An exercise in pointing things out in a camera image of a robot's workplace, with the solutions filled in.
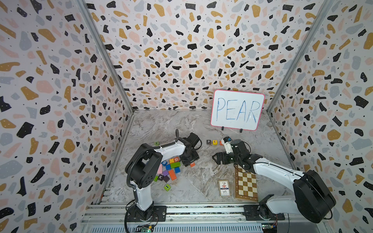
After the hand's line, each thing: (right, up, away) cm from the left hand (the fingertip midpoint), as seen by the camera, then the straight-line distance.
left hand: (198, 160), depth 91 cm
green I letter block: (-18, -13, -10) cm, 24 cm away
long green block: (-13, -2, -2) cm, 14 cm away
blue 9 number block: (-21, -1, -1) cm, 21 cm away
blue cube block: (-13, -5, -2) cm, 14 cm away
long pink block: (-23, -4, -4) cm, 24 cm away
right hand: (+12, +4, -4) cm, 14 cm away
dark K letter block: (-22, -8, -6) cm, 25 cm away
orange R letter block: (-4, -3, 0) cm, 5 cm away
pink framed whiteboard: (+28, +33, +12) cm, 45 cm away
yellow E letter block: (+12, +10, +9) cm, 18 cm away
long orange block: (-15, -8, -4) cm, 18 cm away
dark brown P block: (+7, +11, +9) cm, 16 cm away
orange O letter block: (-14, +1, +1) cm, 14 cm away
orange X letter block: (-17, 0, 0) cm, 17 cm away
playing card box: (+15, -13, -10) cm, 22 cm away
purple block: (-20, -7, -4) cm, 22 cm away
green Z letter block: (-29, +9, +9) cm, 31 cm away
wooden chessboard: (+26, -12, -10) cm, 31 cm away
